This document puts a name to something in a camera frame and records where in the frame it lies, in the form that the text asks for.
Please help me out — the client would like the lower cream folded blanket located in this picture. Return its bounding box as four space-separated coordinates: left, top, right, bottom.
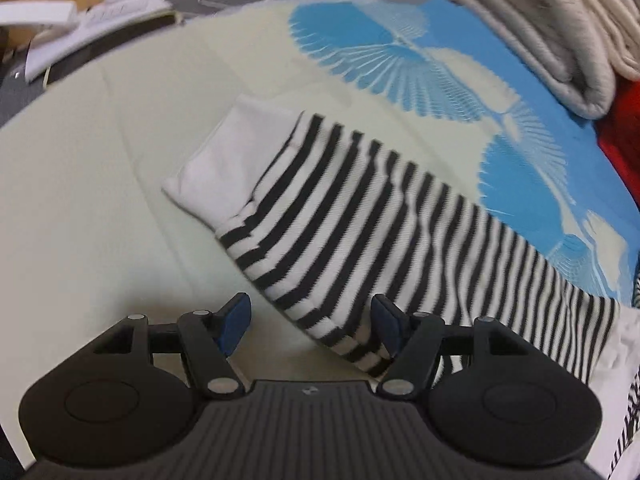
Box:
452 0 639 119

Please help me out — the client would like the blue floral bed sheet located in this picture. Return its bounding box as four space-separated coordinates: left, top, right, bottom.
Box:
1 0 639 479

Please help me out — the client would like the striped black white hooded sweater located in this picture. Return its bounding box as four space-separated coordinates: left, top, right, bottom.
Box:
164 96 639 479

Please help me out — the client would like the white power strip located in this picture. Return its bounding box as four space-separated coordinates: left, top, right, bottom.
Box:
1 0 176 82

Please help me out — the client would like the red folded blanket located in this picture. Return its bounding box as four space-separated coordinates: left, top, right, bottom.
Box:
596 78 640 205

